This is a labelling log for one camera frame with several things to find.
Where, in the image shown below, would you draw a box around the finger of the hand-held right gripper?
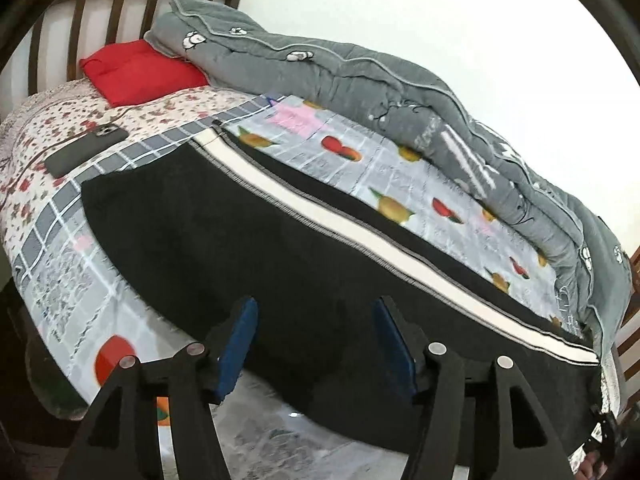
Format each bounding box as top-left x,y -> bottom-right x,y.
584,405 -> 621,461

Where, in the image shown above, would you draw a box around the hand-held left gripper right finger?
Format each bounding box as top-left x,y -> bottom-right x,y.
372,296 -> 576,480

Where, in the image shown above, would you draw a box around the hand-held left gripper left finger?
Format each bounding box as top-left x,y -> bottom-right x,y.
57,296 -> 261,480

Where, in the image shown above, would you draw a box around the black pants with white stripe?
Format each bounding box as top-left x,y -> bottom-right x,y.
81,127 -> 601,453

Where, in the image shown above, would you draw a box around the person's right hand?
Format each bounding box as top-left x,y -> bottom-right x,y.
575,462 -> 610,480

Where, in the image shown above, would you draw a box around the wooden footboard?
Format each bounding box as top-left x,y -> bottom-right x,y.
612,247 -> 640,411

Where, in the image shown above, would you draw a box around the fruit print plastic sheet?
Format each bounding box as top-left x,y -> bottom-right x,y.
12,94 -> 621,480

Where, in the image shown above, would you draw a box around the black smartphone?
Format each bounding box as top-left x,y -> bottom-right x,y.
44,122 -> 130,179

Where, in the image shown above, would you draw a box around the grey quilt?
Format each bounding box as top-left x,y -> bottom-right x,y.
144,0 -> 636,361

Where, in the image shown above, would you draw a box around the red pillow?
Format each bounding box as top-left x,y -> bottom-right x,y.
79,40 -> 210,108

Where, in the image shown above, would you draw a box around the floral bedsheet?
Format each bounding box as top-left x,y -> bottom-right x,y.
0,79 -> 251,271

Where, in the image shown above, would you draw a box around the wooden headboard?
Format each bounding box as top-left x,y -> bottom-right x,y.
27,0 -> 242,96

